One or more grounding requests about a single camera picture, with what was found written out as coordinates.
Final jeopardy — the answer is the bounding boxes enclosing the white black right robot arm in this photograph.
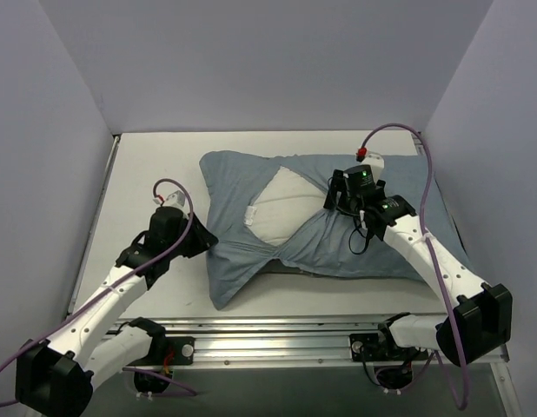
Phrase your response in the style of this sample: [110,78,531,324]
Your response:
[324,165,513,367]

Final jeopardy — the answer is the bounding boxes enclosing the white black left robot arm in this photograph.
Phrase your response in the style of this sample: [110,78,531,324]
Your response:
[15,207,218,416]

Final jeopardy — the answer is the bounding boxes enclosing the white pillow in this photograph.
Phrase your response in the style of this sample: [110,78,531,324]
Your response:
[243,167,325,247]

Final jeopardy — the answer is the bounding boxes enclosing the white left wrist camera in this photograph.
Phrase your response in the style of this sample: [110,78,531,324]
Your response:
[153,190,186,209]

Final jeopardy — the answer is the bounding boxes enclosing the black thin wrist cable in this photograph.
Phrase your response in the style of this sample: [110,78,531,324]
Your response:
[348,208,374,257]

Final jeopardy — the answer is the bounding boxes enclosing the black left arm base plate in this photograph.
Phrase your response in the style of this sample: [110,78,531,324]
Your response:
[113,333,195,367]

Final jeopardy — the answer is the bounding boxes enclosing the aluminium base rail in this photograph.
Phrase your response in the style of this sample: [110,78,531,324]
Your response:
[37,316,511,370]

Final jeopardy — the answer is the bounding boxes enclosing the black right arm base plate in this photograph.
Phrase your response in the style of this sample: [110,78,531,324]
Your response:
[348,332,429,362]

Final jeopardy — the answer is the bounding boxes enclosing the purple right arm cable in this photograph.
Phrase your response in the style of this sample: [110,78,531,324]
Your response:
[359,123,472,412]

